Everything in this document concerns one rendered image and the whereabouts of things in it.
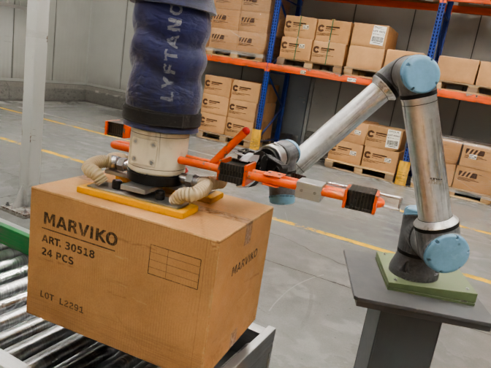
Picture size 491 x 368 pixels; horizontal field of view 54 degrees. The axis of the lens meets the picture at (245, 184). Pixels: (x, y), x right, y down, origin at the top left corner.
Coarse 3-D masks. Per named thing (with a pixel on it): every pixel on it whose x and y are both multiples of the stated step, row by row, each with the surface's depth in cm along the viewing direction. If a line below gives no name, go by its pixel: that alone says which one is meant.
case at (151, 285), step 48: (48, 192) 136; (48, 240) 139; (96, 240) 132; (144, 240) 126; (192, 240) 120; (240, 240) 131; (48, 288) 142; (96, 288) 135; (144, 288) 128; (192, 288) 123; (240, 288) 140; (96, 336) 138; (144, 336) 131; (192, 336) 125
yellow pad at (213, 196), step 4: (116, 176) 155; (124, 180) 155; (128, 180) 154; (164, 188) 150; (168, 188) 150; (168, 192) 150; (172, 192) 150; (212, 192) 152; (216, 192) 153; (220, 192) 154; (208, 196) 147; (212, 196) 147; (216, 196) 149; (220, 196) 152; (200, 200) 147; (204, 200) 146; (208, 200) 146; (212, 200) 146; (216, 200) 150
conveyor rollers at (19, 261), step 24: (0, 264) 198; (24, 264) 208; (0, 288) 179; (24, 288) 188; (0, 312) 169; (24, 312) 168; (0, 336) 152; (24, 336) 157; (48, 336) 156; (48, 360) 145; (96, 360) 150; (120, 360) 149
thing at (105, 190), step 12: (120, 180) 138; (84, 192) 137; (96, 192) 136; (108, 192) 136; (120, 192) 136; (132, 192) 138; (156, 192) 134; (132, 204) 133; (144, 204) 131; (156, 204) 132; (168, 204) 131; (192, 204) 136; (180, 216) 128
